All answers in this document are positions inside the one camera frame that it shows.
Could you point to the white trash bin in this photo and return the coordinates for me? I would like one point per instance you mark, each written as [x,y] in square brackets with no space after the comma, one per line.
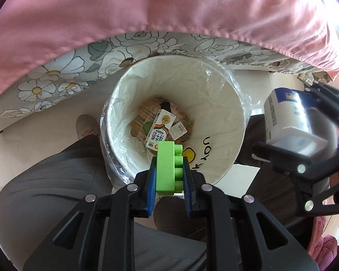
[196,103]

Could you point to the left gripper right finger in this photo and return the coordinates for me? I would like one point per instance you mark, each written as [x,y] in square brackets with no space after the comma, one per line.
[241,233]

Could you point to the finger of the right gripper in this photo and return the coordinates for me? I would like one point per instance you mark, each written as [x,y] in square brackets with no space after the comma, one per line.
[298,166]
[326,99]

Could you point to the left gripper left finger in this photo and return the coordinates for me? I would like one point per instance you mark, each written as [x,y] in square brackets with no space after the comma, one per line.
[98,233]

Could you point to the pink quilted slipper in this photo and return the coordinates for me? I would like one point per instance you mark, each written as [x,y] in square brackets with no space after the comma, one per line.
[322,249]

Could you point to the pink floral bed cover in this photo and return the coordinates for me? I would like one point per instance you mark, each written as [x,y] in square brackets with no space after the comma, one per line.
[34,32]

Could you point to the grey floral bed skirt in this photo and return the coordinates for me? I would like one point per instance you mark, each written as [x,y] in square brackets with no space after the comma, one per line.
[77,70]

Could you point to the white blue bottle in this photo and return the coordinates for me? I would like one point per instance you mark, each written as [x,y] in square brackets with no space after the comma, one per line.
[287,124]

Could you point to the green toy brick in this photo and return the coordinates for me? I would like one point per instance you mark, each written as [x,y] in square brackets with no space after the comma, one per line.
[170,173]

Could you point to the small white paper box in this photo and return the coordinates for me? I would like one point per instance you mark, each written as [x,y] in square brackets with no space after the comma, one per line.
[178,130]

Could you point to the white milk carton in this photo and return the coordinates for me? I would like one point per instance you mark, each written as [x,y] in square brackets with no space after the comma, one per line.
[159,129]

